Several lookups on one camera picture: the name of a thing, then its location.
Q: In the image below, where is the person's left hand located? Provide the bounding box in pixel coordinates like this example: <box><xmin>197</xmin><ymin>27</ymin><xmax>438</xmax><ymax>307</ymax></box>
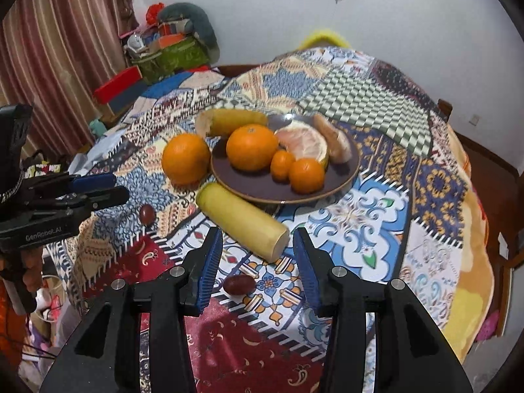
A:
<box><xmin>18</xmin><ymin>247</ymin><xmax>43</xmax><ymax>293</ymax></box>

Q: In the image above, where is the yellow-green sugarcane piece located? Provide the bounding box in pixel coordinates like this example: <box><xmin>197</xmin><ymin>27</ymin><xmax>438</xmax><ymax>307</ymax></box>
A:
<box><xmin>196</xmin><ymin>182</ymin><xmax>290</xmax><ymax>263</ymax></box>
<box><xmin>195</xmin><ymin>108</ymin><xmax>268</xmax><ymax>139</ymax></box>

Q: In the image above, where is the wooden bed frame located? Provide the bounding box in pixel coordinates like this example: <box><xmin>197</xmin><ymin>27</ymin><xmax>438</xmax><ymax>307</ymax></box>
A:
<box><xmin>438</xmin><ymin>100</ymin><xmax>523</xmax><ymax>319</ymax></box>

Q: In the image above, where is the white wall socket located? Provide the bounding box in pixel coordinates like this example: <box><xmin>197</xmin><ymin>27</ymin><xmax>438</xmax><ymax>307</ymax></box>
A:
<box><xmin>469</xmin><ymin>115</ymin><xmax>479</xmax><ymax>126</ymax></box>

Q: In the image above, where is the yellow-green sugarcane piece front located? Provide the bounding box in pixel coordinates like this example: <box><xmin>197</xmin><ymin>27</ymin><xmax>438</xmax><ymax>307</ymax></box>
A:
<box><xmin>196</xmin><ymin>182</ymin><xmax>290</xmax><ymax>263</ymax></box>

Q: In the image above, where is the long pomelo segment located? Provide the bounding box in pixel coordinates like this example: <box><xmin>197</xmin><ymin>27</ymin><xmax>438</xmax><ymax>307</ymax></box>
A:
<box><xmin>313</xmin><ymin>114</ymin><xmax>352</xmax><ymax>164</ymax></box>

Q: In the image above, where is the colourful patchwork bedspread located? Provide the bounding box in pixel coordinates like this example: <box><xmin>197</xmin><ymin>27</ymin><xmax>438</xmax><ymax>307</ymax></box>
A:
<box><xmin>44</xmin><ymin>45</ymin><xmax>470</xmax><ymax>393</ymax></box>

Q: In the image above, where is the orange with sticker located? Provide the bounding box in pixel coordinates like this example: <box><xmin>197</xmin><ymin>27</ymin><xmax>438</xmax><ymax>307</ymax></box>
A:
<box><xmin>226</xmin><ymin>124</ymin><xmax>279</xmax><ymax>172</ymax></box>

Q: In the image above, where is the dark purple plate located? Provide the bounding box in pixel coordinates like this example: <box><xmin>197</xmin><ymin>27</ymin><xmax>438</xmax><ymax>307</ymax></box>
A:
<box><xmin>211</xmin><ymin>120</ymin><xmax>362</xmax><ymax>204</ymax></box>

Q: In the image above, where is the striped brown curtain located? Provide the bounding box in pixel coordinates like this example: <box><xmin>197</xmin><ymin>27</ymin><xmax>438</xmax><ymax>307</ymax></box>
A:
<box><xmin>1</xmin><ymin>0</ymin><xmax>137</xmax><ymax>158</ymax></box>

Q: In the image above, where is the dark red jujube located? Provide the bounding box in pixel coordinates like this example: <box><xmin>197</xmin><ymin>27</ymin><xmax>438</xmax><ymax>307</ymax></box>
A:
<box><xmin>223</xmin><ymin>273</ymin><xmax>256</xmax><ymax>295</ymax></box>
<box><xmin>139</xmin><ymin>204</ymin><xmax>156</xmax><ymax>227</ymax></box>

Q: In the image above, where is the small tangerine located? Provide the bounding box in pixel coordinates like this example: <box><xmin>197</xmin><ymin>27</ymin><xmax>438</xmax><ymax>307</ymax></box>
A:
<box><xmin>270</xmin><ymin>149</ymin><xmax>296</xmax><ymax>183</ymax></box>

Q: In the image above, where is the pile of clothes and boxes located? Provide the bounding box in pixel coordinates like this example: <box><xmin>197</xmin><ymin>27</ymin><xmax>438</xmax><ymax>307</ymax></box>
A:
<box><xmin>120</xmin><ymin>3</ymin><xmax>220</xmax><ymax>85</ymax></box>

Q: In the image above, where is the red blue box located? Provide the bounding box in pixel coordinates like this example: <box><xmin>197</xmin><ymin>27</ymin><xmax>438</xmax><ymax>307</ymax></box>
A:
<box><xmin>93</xmin><ymin>66</ymin><xmax>148</xmax><ymax>115</ymax></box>

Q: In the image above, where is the large orange near plate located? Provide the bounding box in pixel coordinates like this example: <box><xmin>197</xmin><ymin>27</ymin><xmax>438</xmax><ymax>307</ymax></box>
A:
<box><xmin>162</xmin><ymin>133</ymin><xmax>211</xmax><ymax>186</ymax></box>

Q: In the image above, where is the yellow orange blanket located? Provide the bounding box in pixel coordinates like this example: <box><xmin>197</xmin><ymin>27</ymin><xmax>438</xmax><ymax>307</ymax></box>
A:
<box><xmin>443</xmin><ymin>128</ymin><xmax>495</xmax><ymax>361</ymax></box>

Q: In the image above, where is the pomelo segment with yellow rind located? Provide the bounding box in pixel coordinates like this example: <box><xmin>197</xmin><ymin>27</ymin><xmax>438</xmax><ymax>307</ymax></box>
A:
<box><xmin>274</xmin><ymin>121</ymin><xmax>328</xmax><ymax>169</ymax></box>

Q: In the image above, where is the yellow pillow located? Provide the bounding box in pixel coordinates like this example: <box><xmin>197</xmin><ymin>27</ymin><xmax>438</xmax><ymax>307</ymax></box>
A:
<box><xmin>297</xmin><ymin>29</ymin><xmax>351</xmax><ymax>50</ymax></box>

